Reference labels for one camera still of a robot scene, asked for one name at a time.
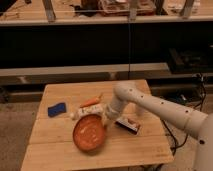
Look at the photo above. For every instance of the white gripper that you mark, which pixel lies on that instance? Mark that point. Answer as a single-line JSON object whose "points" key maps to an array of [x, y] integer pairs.
{"points": [[113, 110]]}

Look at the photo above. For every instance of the orange ceramic bowl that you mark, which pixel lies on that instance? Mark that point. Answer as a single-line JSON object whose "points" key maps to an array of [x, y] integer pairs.
{"points": [[89, 133]]}

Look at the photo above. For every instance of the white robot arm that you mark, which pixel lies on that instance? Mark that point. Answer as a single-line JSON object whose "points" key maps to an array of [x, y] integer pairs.
{"points": [[193, 122]]}

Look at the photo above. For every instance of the white plastic bottle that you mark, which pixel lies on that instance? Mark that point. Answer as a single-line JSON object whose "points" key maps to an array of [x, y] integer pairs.
{"points": [[93, 109]]}

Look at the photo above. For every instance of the orange toy carrot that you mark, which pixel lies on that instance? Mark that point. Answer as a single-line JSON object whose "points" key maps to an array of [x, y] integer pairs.
{"points": [[92, 101]]}

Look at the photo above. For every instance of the wooden table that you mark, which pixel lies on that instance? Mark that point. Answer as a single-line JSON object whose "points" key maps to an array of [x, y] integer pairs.
{"points": [[58, 143]]}

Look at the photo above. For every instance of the blue sponge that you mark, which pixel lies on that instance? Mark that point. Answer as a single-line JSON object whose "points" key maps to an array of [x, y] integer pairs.
{"points": [[56, 109]]}

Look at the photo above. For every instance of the black power adapter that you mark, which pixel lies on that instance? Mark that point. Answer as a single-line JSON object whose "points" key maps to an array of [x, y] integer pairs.
{"points": [[180, 99]]}

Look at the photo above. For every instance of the black equipment case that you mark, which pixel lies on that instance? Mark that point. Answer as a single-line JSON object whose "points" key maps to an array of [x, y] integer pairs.
{"points": [[188, 61]]}

